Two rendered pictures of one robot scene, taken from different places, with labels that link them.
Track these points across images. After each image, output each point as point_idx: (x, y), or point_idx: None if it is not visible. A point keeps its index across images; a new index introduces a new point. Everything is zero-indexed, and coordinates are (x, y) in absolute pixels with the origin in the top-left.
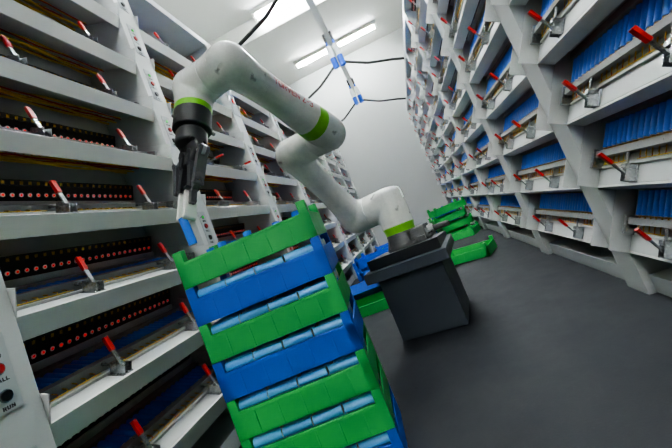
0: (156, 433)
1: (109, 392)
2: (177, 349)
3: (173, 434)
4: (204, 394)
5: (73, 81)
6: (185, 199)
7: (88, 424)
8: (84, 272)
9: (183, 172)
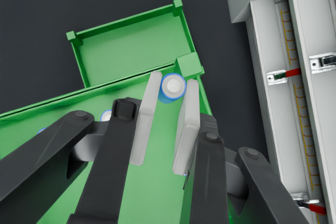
0: (305, 109)
1: (297, 31)
2: (320, 160)
3: (282, 112)
4: (307, 188)
5: None
6: (144, 94)
7: (290, 7)
8: None
9: (187, 223)
